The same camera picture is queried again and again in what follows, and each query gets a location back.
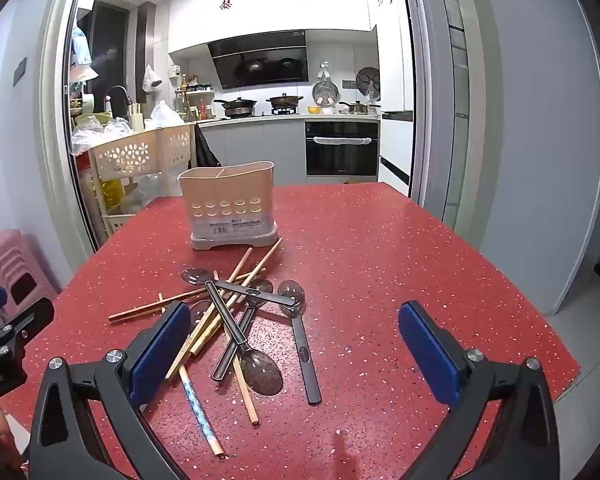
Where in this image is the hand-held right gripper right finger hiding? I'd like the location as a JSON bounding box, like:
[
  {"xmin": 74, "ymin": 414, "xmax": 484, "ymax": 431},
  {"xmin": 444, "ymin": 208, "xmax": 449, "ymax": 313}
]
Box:
[{"xmin": 398, "ymin": 301, "xmax": 561, "ymax": 480}]

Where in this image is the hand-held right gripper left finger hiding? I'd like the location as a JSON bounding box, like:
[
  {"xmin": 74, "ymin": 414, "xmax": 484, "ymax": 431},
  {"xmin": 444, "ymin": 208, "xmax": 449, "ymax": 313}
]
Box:
[{"xmin": 27, "ymin": 301, "xmax": 192, "ymax": 480}]

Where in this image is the dark translucent spoon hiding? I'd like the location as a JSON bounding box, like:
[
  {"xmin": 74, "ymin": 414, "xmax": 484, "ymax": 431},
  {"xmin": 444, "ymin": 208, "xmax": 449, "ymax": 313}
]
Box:
[
  {"xmin": 181, "ymin": 268, "xmax": 298, "ymax": 308},
  {"xmin": 189, "ymin": 301, "xmax": 214, "ymax": 328},
  {"xmin": 210, "ymin": 279, "xmax": 275, "ymax": 381},
  {"xmin": 204, "ymin": 281, "xmax": 284, "ymax": 395}
]

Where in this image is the pile of chopsticks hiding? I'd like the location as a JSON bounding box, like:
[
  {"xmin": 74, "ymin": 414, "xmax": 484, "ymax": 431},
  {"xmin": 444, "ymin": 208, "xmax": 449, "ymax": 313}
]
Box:
[{"xmin": 108, "ymin": 237, "xmax": 284, "ymax": 458}]

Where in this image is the metal spoon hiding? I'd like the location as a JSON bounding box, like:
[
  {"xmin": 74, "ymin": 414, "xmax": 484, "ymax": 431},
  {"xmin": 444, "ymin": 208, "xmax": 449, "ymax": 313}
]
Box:
[{"xmin": 278, "ymin": 279, "xmax": 323, "ymax": 406}]

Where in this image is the beige utensil holder grey base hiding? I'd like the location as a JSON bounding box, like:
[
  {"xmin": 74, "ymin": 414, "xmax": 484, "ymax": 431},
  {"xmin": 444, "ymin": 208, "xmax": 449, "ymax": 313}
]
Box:
[{"xmin": 178, "ymin": 161, "xmax": 281, "ymax": 251}]

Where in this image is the pink plastic stool stack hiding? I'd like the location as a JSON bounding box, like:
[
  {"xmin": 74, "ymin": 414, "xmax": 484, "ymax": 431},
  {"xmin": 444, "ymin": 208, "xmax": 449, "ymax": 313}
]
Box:
[{"xmin": 0, "ymin": 229, "xmax": 60, "ymax": 321}]

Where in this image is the yellow bottle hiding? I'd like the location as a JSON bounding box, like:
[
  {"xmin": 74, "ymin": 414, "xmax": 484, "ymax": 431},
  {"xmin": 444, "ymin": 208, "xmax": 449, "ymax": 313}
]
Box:
[{"xmin": 101, "ymin": 178, "xmax": 124, "ymax": 207}]

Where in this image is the clear plastic bag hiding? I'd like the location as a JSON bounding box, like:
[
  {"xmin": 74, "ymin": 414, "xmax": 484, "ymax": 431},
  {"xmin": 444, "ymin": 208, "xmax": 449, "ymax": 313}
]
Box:
[{"xmin": 71, "ymin": 117, "xmax": 133, "ymax": 156}]

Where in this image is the white perforated storage trolley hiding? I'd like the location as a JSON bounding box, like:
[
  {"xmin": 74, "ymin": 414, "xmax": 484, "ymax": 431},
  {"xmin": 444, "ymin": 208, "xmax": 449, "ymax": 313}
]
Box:
[{"xmin": 89, "ymin": 124, "xmax": 197, "ymax": 238}]

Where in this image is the black cloth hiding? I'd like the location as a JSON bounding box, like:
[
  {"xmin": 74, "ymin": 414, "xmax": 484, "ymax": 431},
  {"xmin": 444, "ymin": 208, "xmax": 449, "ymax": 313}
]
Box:
[{"xmin": 194, "ymin": 124, "xmax": 222, "ymax": 168}]

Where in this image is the black built-in oven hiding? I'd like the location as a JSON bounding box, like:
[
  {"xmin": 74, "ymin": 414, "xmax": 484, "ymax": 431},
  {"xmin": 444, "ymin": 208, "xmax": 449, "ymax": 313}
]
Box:
[{"xmin": 304, "ymin": 120, "xmax": 380, "ymax": 177}]

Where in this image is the grey base cabinet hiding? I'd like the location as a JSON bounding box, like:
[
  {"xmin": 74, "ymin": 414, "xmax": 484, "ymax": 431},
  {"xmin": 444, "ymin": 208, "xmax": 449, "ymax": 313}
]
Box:
[{"xmin": 200, "ymin": 119, "xmax": 307, "ymax": 188}]

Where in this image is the white towel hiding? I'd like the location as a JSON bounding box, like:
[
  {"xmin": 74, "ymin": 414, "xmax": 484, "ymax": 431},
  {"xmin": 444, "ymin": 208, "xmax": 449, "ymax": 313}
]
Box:
[{"xmin": 312, "ymin": 135, "xmax": 374, "ymax": 146}]

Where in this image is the white plastic bag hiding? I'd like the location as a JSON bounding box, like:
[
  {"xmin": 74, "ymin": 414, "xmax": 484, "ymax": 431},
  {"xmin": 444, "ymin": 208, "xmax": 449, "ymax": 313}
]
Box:
[{"xmin": 145, "ymin": 101, "xmax": 186, "ymax": 130}]

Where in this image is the black kitchen faucet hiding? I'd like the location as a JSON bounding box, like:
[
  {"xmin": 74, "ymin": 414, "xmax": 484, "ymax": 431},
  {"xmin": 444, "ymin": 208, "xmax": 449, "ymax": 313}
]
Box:
[{"xmin": 104, "ymin": 86, "xmax": 134, "ymax": 116}]

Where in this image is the black wok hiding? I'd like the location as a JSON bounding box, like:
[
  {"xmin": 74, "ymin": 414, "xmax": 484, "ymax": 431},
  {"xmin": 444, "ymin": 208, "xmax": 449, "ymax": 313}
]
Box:
[
  {"xmin": 214, "ymin": 97, "xmax": 258, "ymax": 117},
  {"xmin": 266, "ymin": 92, "xmax": 304, "ymax": 110}
]

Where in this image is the steel cooking pot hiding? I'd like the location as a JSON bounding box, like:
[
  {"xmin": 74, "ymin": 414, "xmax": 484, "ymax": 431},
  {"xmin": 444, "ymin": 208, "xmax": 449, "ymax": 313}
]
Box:
[{"xmin": 339, "ymin": 101, "xmax": 381, "ymax": 116}]

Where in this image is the white spice rack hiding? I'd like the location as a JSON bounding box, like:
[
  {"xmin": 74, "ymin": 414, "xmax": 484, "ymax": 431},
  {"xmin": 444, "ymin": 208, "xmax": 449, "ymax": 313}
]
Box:
[{"xmin": 175, "ymin": 72, "xmax": 216, "ymax": 121}]

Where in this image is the hanging plastic bag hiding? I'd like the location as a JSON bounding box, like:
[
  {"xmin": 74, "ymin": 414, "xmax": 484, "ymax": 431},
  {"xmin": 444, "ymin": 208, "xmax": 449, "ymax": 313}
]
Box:
[{"xmin": 142, "ymin": 64, "xmax": 164, "ymax": 93}]

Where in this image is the round metal steamer rack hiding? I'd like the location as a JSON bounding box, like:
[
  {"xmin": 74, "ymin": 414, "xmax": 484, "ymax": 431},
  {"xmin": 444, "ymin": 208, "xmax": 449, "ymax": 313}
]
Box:
[{"xmin": 312, "ymin": 80, "xmax": 339, "ymax": 107}]

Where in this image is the round grey tray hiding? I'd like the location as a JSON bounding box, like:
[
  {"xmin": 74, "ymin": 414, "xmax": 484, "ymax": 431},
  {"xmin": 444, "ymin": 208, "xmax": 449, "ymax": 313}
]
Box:
[{"xmin": 356, "ymin": 67, "xmax": 381, "ymax": 97}]

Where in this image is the white refrigerator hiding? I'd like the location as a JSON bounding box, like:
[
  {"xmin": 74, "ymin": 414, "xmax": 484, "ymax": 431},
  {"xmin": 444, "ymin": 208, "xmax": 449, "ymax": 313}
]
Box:
[{"xmin": 365, "ymin": 0, "xmax": 416, "ymax": 198}]

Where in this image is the black range hood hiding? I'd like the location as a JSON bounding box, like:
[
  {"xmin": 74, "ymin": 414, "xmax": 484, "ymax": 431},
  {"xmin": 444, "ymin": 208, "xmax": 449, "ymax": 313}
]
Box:
[{"xmin": 207, "ymin": 30, "xmax": 309, "ymax": 91}]

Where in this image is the white wall cabinet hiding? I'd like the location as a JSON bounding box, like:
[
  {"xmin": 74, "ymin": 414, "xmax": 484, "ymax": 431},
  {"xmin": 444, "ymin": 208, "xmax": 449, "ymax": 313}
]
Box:
[{"xmin": 169, "ymin": 0, "xmax": 372, "ymax": 56}]

